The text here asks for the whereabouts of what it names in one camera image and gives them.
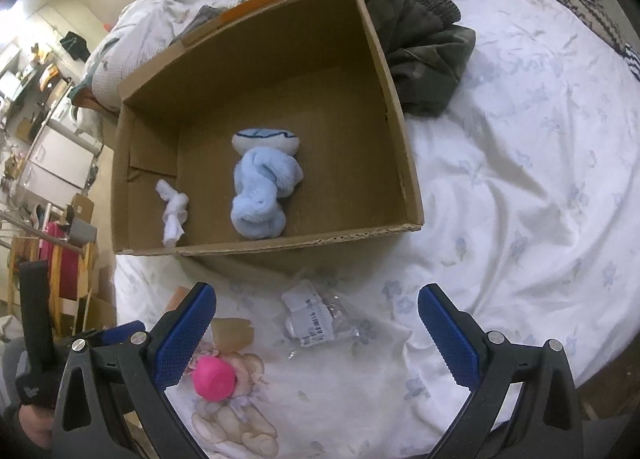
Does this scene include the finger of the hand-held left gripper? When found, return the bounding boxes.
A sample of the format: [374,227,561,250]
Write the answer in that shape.
[75,320,147,347]

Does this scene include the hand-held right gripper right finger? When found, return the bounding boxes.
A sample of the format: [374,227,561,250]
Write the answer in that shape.
[418,284,586,459]

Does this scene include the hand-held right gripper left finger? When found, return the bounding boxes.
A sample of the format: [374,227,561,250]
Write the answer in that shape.
[50,283,217,459]

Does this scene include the pink ball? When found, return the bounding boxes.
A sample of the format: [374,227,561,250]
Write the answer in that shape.
[192,356,236,400]

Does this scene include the brown cardboard box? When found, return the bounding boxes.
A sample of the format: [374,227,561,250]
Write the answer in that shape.
[111,0,426,257]

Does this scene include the person's left hand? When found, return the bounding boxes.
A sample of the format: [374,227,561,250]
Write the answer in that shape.
[12,368,57,449]

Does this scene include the wooden rack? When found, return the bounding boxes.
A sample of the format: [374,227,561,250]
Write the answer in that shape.
[7,231,97,337]

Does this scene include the brown paper scrap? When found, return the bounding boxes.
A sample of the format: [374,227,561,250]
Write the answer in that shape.
[212,318,253,352]

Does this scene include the pink bag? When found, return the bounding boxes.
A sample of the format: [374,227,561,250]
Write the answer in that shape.
[42,221,85,301]

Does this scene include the white knotted cloth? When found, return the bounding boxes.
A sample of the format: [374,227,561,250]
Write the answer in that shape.
[155,179,190,247]

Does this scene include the clear plastic packet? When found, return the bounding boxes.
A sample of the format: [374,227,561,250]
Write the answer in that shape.
[281,280,373,347]

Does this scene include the white bear print cloth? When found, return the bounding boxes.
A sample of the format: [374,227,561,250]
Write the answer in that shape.
[164,319,412,459]

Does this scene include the white cabinet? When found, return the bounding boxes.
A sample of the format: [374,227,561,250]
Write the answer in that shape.
[20,109,103,202]

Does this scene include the white floral bed sheet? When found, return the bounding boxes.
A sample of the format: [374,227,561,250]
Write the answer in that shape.
[112,0,640,459]

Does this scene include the light blue rolled socks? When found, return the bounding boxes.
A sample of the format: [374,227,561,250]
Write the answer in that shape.
[230,128,305,241]

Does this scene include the black hanging cloth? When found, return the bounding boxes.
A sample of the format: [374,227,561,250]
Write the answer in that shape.
[60,31,92,60]

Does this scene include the dark green garment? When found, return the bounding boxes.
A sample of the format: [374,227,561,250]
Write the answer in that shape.
[357,0,476,116]

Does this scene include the white quilted blanket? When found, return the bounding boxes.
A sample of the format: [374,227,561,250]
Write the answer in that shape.
[82,0,501,112]

